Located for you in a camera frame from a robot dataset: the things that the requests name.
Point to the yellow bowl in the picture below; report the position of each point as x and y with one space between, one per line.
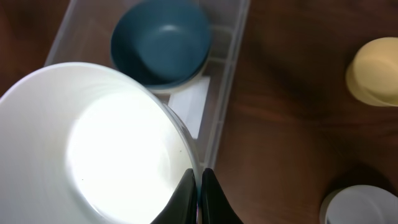
371 77

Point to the light grey bowl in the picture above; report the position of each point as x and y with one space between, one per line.
359 204

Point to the dark blue bowl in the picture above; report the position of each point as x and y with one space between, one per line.
161 44

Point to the white bowl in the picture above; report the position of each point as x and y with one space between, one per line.
83 143

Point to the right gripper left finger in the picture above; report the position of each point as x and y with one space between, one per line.
182 206

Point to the white label in container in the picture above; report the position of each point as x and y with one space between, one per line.
189 104

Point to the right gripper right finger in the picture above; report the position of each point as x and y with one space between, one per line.
215 206

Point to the clear plastic storage container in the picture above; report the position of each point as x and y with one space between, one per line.
84 36

